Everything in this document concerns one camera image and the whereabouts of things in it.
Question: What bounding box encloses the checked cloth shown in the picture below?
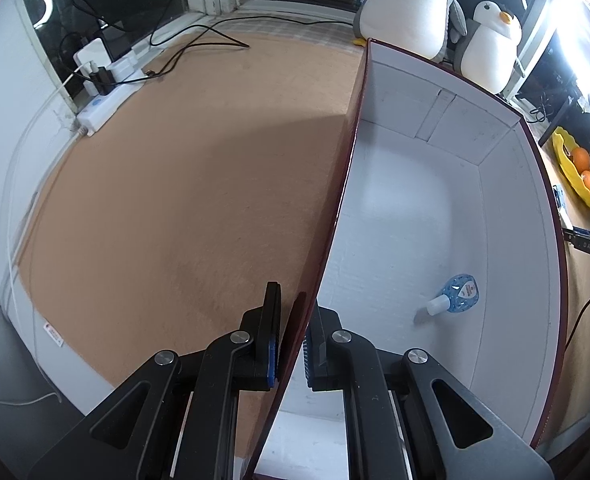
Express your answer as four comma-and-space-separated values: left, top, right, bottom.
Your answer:
210, 10, 368, 47

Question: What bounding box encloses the black cable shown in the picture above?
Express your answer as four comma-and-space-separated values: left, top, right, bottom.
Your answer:
142, 22, 252, 80
150, 12, 358, 47

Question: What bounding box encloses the yellow fruit tray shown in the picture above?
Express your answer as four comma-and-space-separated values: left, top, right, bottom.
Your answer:
552, 126, 590, 211

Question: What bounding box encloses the white power strip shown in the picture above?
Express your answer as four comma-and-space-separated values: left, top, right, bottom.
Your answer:
77, 46, 166, 136

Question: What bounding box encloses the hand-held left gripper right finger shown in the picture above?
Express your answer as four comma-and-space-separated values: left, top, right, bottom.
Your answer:
302, 302, 556, 480

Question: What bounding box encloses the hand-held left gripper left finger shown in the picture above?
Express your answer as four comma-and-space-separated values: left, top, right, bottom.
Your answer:
27, 281, 283, 480

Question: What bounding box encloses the small clear blue bottle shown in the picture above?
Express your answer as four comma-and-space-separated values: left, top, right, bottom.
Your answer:
425, 272, 482, 317

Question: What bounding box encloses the small penguin plush toy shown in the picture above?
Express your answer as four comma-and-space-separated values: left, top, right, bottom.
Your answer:
455, 0, 525, 95

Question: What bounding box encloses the white cable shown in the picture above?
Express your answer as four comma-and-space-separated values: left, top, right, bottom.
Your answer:
4, 67, 83, 411

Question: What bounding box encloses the white square charger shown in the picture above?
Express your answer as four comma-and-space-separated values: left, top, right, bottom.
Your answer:
73, 42, 113, 68

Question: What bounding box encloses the black plug adapter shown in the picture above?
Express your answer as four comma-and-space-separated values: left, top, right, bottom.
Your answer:
89, 62, 118, 96

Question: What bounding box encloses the brown cork mat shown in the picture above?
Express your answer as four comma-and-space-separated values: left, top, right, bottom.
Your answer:
17, 15, 371, 461

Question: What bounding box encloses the large penguin plush toy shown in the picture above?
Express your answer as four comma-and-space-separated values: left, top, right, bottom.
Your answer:
352, 0, 468, 61

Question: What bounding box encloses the red-edged white cardboard box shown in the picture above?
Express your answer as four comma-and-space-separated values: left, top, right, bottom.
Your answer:
242, 37, 571, 480

